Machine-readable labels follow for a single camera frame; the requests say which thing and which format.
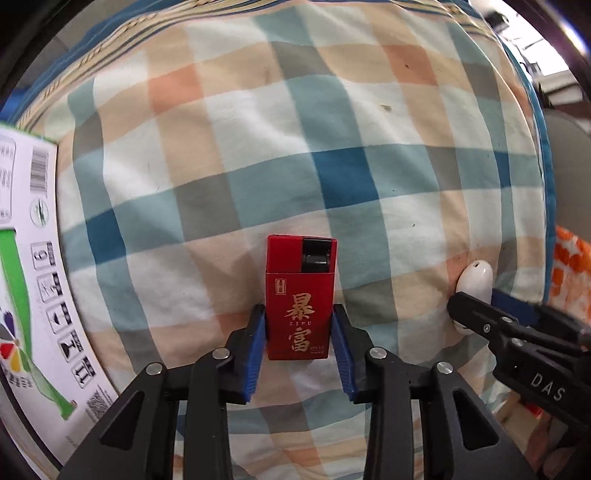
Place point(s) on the white earbud case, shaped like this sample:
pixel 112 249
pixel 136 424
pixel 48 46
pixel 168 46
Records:
pixel 474 279

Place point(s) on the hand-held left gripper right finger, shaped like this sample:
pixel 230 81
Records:
pixel 344 350

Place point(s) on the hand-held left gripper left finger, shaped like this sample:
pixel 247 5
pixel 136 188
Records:
pixel 256 350

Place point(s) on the grey chair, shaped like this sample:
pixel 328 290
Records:
pixel 570 166

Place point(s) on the orange and white cloth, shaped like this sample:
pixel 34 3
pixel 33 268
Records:
pixel 572 272

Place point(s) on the person's right hand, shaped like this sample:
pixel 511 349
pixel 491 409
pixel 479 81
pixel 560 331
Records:
pixel 551 438

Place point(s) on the red lighter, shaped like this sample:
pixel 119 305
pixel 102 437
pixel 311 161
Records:
pixel 298 318

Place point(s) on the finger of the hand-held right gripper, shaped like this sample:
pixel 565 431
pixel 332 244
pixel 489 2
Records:
pixel 517 304
pixel 480 316

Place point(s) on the plaid blanket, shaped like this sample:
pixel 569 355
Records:
pixel 295 152

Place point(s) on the cardboard box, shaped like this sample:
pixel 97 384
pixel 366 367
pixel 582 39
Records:
pixel 32 286

